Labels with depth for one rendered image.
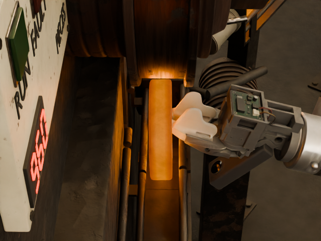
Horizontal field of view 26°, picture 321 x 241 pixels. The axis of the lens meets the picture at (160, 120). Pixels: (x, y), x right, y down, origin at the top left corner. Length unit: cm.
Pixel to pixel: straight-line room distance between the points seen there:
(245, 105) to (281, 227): 92
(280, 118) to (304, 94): 125
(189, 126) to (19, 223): 53
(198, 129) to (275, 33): 155
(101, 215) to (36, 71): 28
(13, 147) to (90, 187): 35
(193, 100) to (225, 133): 7
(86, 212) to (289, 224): 118
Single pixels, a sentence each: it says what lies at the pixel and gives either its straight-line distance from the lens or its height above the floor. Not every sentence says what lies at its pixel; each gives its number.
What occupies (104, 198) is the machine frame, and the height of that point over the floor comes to 87.
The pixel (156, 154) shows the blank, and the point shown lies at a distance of 99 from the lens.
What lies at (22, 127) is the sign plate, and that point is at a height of 114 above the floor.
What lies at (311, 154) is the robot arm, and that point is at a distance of 106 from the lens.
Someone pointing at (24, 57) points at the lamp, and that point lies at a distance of 48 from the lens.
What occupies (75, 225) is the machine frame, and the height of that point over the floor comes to 87.
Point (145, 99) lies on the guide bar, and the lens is 117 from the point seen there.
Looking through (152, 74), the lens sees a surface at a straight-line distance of 80.
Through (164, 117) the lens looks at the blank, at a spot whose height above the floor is 81.
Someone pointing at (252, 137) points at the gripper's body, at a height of 77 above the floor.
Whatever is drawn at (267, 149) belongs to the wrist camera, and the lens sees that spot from 107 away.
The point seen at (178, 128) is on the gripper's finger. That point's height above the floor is 77.
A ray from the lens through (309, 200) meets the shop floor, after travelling 199.
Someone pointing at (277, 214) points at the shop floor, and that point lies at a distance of 194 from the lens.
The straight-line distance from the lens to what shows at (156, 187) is 110.
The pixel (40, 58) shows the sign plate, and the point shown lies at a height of 114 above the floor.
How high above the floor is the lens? 148
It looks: 43 degrees down
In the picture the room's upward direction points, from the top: straight up
